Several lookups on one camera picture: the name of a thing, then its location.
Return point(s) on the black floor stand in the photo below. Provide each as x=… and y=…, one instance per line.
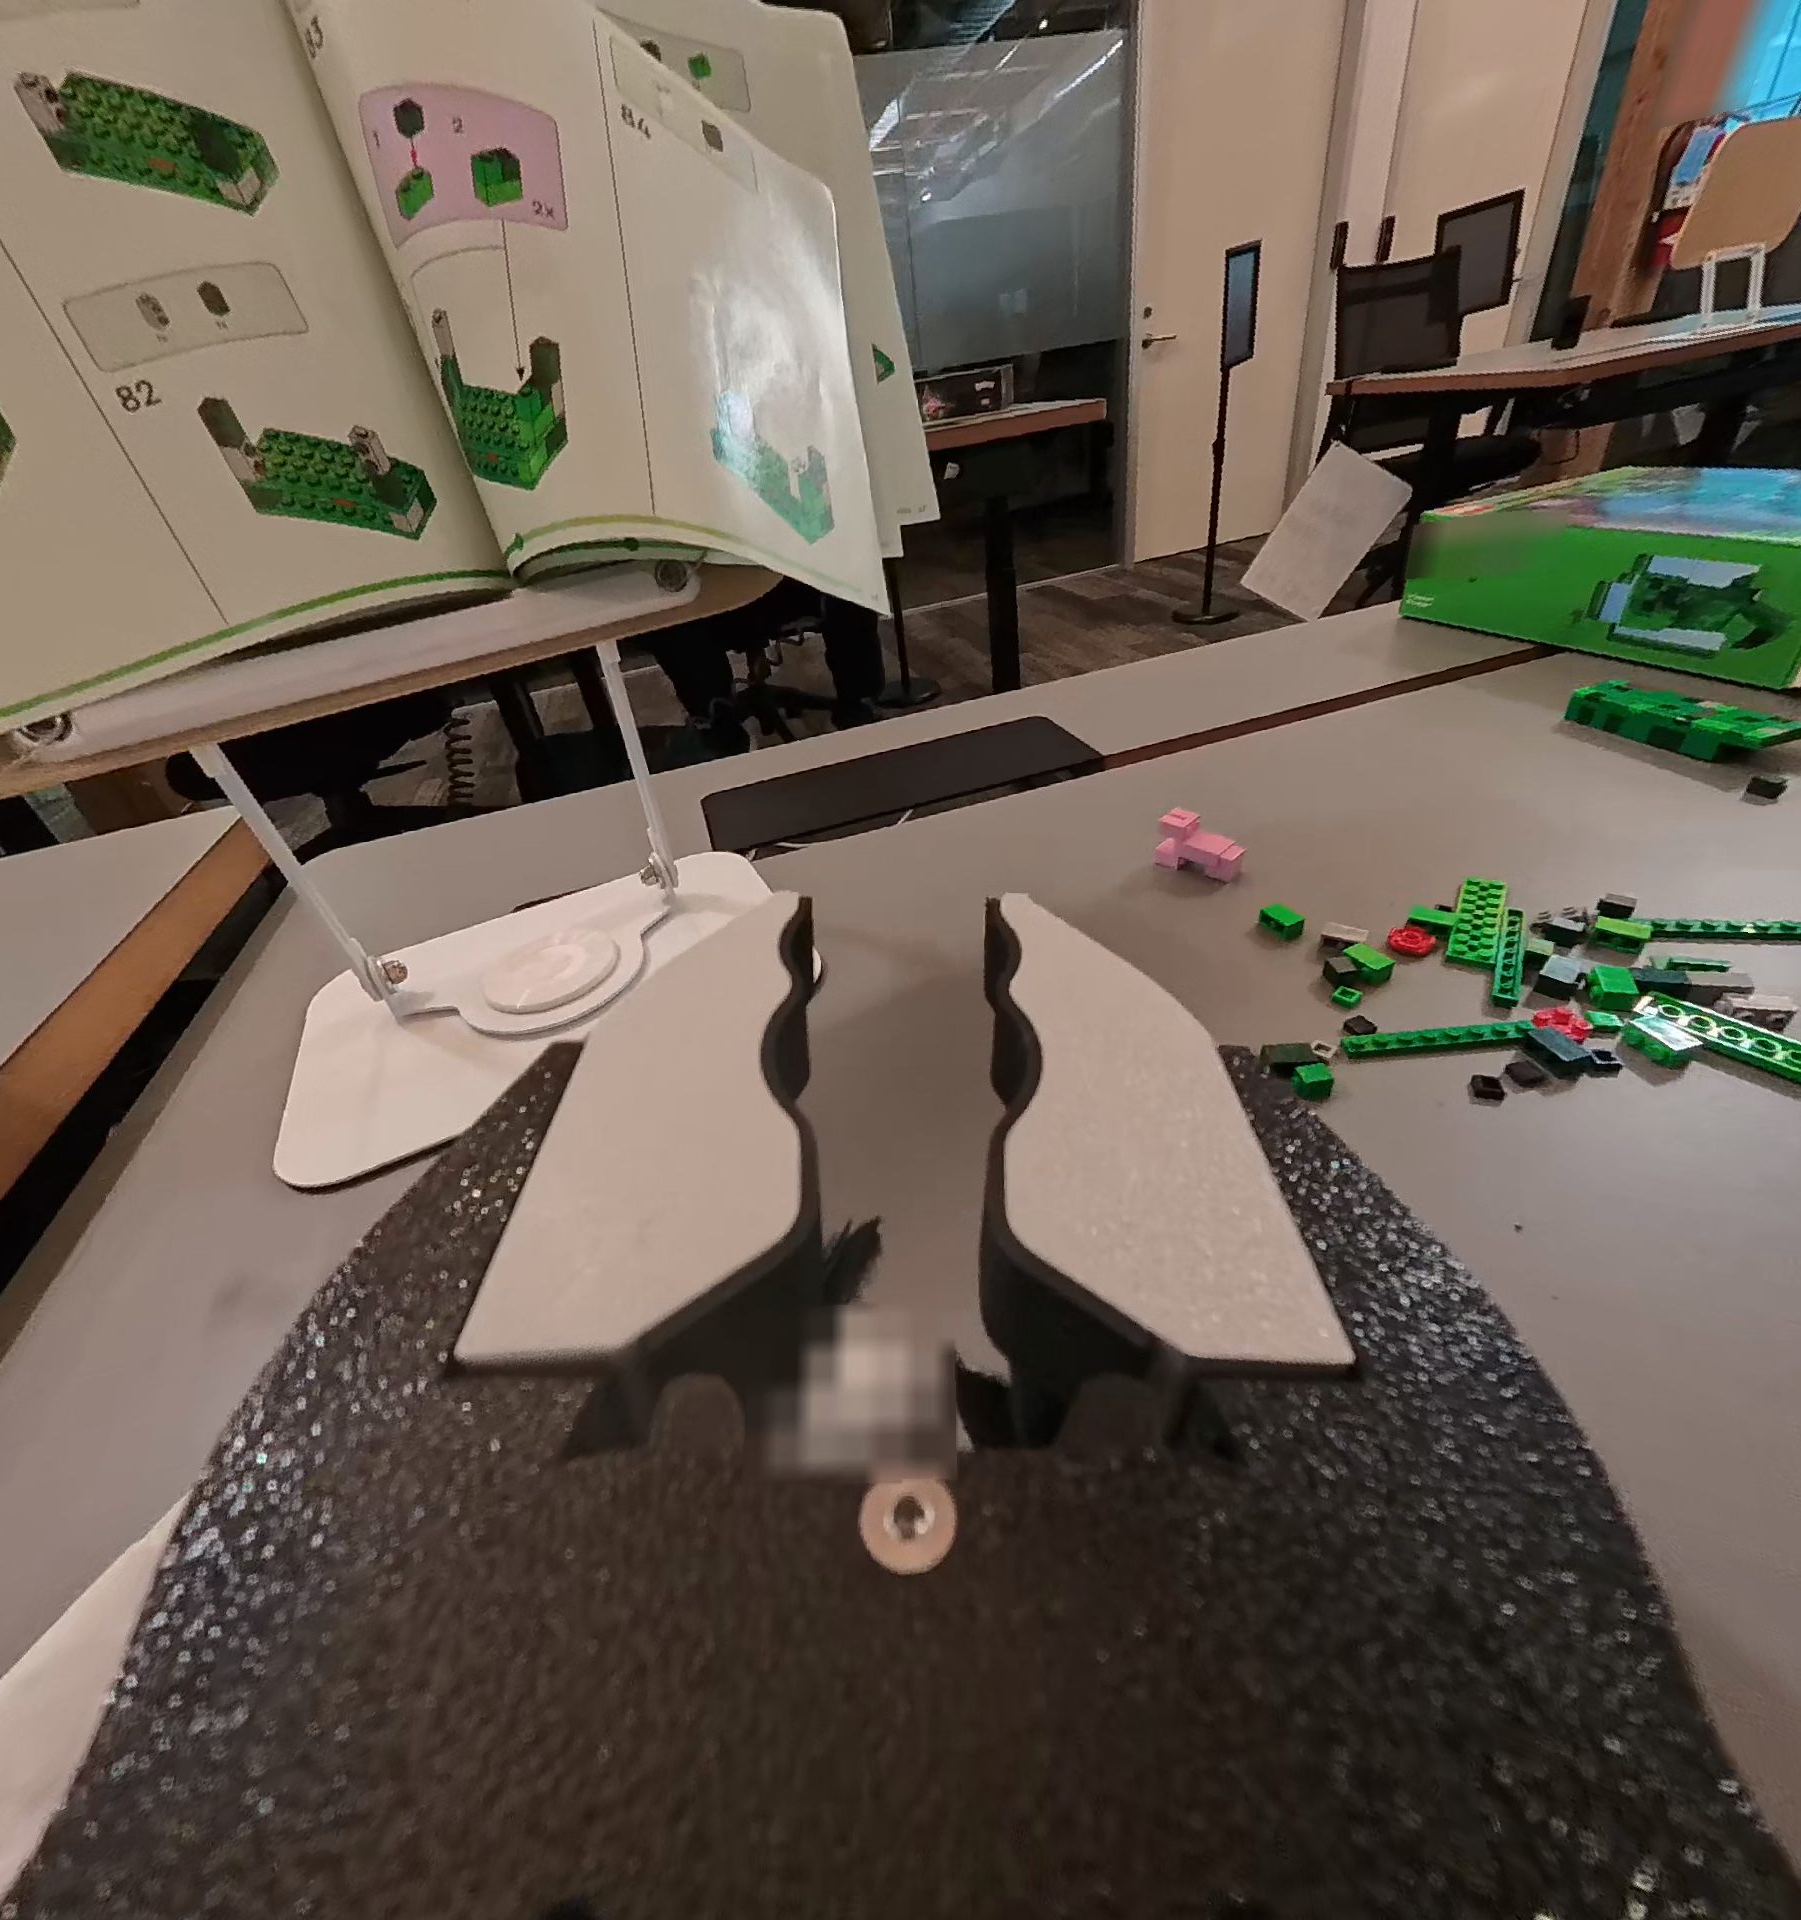
x=1237, y=296

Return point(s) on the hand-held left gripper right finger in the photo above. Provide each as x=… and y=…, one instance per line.
x=1168, y=1183

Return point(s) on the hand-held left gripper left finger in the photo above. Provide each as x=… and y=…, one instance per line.
x=644, y=1153

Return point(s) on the black monitor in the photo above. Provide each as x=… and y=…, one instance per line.
x=1482, y=245

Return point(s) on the long dark green brick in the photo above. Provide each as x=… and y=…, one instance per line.
x=1559, y=976

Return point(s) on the white paper bag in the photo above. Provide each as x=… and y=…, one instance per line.
x=16, y=1771

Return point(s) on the red fire extinguisher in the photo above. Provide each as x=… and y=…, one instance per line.
x=1690, y=166

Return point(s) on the short wide green plate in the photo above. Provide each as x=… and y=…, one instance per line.
x=1479, y=920

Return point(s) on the long wooden table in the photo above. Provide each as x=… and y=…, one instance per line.
x=1664, y=357

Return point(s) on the green toy box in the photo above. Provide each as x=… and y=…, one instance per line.
x=1533, y=588

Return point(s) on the wood-edged grey desk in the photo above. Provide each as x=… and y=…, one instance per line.
x=62, y=925

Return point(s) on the black office chair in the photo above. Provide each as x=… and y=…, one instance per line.
x=749, y=657

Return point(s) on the white paper sheet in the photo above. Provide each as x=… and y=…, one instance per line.
x=1326, y=529

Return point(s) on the small wooden book stand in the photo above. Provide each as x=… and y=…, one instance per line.
x=1756, y=188

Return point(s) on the pink brick pig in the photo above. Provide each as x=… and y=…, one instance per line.
x=1201, y=846

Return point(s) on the brick instruction booklet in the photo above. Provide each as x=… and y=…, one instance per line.
x=168, y=449

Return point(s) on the flat green brick panel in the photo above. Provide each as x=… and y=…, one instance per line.
x=1690, y=720

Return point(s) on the grey white brick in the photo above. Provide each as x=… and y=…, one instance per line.
x=1760, y=1011

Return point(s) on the white door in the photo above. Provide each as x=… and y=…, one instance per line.
x=1237, y=146

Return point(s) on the grey and green brick column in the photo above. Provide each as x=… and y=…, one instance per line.
x=1710, y=982

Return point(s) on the wooden and white book stand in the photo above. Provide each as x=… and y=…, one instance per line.
x=391, y=1079

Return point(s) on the wooden background table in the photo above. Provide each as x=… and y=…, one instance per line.
x=1022, y=417

